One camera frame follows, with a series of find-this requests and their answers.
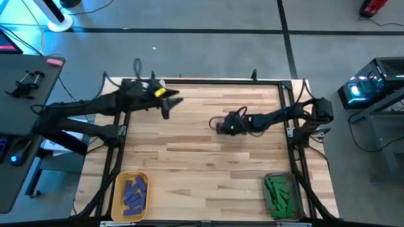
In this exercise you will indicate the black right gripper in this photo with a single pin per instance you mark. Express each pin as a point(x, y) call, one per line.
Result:
point(235, 124)

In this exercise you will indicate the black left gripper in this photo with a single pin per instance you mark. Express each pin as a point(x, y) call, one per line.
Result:
point(139, 94)

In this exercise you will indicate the green block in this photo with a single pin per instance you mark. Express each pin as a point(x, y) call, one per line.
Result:
point(277, 197)
point(281, 188)
point(269, 186)
point(289, 206)
point(278, 179)
point(279, 214)

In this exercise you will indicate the purple block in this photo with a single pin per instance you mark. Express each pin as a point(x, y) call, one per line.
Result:
point(135, 204)
point(131, 191)
point(143, 200)
point(141, 183)
point(134, 198)
point(127, 187)
point(132, 212)

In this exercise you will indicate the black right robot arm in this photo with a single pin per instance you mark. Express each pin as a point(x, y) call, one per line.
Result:
point(284, 115)

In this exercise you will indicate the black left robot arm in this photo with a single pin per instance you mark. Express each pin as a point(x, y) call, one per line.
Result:
point(79, 107)

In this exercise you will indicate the clear grey plastic bin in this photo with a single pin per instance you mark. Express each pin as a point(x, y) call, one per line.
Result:
point(297, 189)

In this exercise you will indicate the yellow plastic bin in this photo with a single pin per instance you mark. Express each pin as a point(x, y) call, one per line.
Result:
point(118, 195)

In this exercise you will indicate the pink block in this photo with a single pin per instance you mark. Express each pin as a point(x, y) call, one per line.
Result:
point(54, 62)

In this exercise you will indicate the white paper sheet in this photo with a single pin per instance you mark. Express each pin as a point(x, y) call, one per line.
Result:
point(50, 145)

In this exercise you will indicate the white tower fan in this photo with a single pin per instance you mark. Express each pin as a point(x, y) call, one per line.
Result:
point(60, 22)

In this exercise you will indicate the black round base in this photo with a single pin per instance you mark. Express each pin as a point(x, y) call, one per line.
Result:
point(70, 2)

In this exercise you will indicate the grey metal stand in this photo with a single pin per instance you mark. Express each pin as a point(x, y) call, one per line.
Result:
point(382, 142)

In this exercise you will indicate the black clamp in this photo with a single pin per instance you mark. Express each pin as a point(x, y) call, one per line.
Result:
point(22, 91)

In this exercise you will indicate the black computer tower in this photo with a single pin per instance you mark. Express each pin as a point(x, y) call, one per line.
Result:
point(388, 71)

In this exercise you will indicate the black computer mouse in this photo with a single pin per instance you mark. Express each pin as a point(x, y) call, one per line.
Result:
point(17, 156)

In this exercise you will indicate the dark screen with pink line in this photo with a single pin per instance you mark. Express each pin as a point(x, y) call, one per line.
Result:
point(8, 42)

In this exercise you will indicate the red and black device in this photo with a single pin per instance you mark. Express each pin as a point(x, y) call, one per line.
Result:
point(374, 6)

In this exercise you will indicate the black metal table frame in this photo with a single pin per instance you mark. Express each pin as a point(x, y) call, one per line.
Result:
point(221, 82)

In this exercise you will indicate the grey metal mounting bracket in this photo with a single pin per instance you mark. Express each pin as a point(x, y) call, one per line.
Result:
point(292, 131)
point(122, 130)

